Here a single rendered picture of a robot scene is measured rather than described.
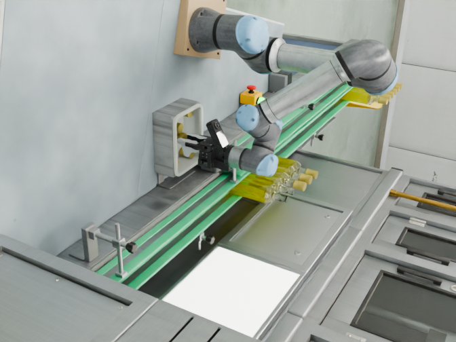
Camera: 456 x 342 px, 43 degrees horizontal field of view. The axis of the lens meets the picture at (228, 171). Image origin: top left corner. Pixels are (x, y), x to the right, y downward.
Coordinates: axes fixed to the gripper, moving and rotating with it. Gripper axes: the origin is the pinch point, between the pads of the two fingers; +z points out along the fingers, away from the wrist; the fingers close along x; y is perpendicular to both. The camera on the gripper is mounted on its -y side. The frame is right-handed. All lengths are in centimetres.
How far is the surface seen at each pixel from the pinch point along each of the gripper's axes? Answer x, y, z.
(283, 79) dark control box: 78, -3, -2
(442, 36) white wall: 612, 70, 20
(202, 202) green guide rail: -7.0, 18.6, -13.0
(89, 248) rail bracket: -54, 14, -5
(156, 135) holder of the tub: -9.3, -2.8, 4.2
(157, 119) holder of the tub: -9.6, -8.8, 3.4
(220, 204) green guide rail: 6.7, 25.8, -12.4
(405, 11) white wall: 610, 45, 69
